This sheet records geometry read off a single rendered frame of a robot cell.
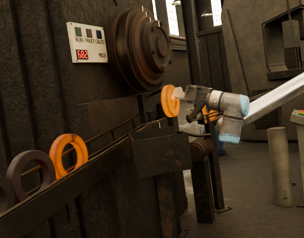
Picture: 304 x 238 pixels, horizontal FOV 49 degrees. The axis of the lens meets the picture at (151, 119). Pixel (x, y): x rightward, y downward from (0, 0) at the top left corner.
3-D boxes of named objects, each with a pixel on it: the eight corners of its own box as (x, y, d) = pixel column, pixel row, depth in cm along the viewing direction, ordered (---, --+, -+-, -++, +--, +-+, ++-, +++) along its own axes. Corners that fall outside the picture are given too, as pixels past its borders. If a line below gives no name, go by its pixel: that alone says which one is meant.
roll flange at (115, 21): (106, 97, 173) (91, 6, 168) (147, 91, 214) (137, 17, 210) (122, 96, 168) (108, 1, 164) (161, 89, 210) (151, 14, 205)
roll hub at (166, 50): (145, 73, 171) (138, 18, 168) (168, 72, 196) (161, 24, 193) (155, 72, 168) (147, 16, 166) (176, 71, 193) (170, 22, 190)
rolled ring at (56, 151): (47, 155, 114) (40, 155, 115) (71, 193, 123) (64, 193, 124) (74, 123, 128) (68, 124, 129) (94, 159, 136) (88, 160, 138)
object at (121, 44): (122, 96, 168) (108, 1, 164) (161, 89, 210) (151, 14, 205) (133, 94, 165) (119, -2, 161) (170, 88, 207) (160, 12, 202)
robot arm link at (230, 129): (235, 142, 155) (240, 116, 153) (240, 147, 143) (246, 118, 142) (215, 139, 155) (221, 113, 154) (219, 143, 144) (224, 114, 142)
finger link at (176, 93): (169, 85, 159) (186, 88, 155) (168, 97, 160) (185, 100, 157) (166, 86, 156) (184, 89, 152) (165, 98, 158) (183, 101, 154)
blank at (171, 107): (157, 88, 153) (164, 87, 151) (170, 83, 166) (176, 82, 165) (164, 120, 155) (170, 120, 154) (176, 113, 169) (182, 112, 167)
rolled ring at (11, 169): (46, 141, 115) (39, 141, 116) (4, 165, 99) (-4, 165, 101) (62, 188, 120) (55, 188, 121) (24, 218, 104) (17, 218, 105)
